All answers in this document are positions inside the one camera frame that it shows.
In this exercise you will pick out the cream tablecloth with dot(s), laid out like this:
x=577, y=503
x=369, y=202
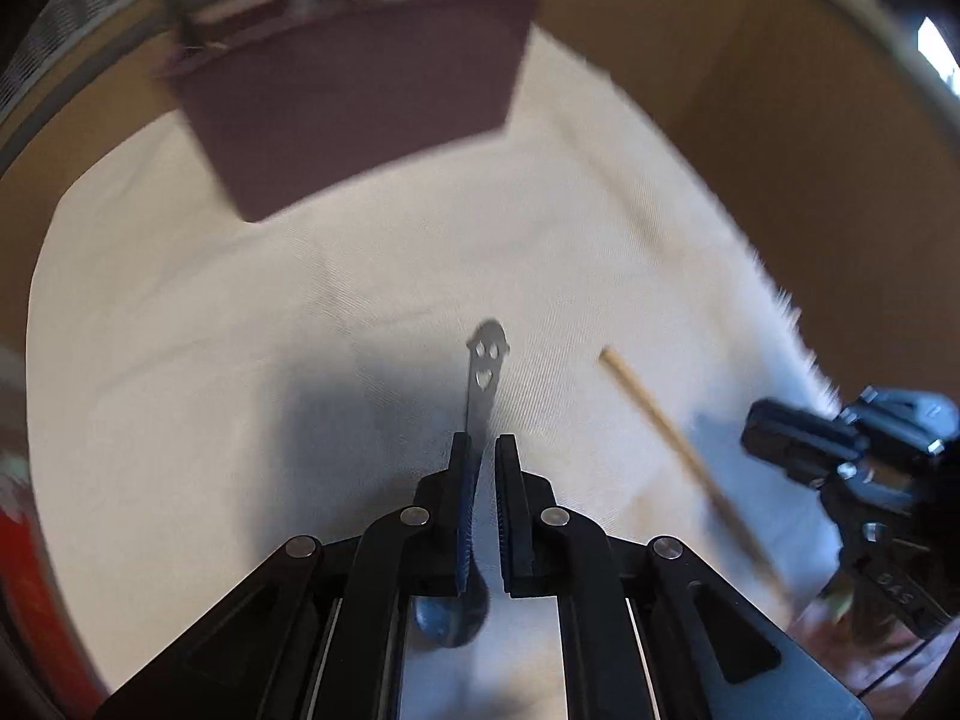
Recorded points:
x=225, y=315

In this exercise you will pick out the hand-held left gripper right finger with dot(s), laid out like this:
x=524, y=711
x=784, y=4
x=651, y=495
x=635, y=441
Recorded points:
x=504, y=525

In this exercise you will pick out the purple utensil holder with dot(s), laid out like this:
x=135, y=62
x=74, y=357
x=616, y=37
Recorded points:
x=337, y=105

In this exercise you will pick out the wooden kitchen cabinet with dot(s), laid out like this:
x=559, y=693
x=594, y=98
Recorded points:
x=787, y=165

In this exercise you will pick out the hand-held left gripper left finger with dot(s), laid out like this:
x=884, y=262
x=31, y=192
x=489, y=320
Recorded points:
x=469, y=525

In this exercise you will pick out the wooden chopstick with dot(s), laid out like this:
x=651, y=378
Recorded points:
x=675, y=435

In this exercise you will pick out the red box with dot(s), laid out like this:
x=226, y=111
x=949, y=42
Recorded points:
x=15, y=562

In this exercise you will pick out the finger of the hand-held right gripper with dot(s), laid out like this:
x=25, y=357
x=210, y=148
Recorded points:
x=802, y=420
x=787, y=457

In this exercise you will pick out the long grey cabinet vent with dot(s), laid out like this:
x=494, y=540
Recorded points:
x=67, y=7

